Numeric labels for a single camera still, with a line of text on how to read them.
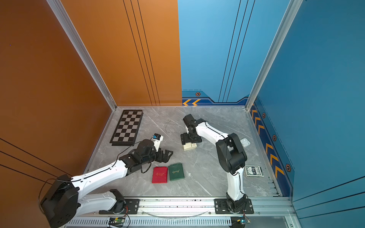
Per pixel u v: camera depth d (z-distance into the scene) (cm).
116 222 72
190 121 76
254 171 84
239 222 70
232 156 51
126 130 102
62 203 41
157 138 74
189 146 90
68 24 75
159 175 81
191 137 80
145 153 65
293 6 70
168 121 111
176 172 83
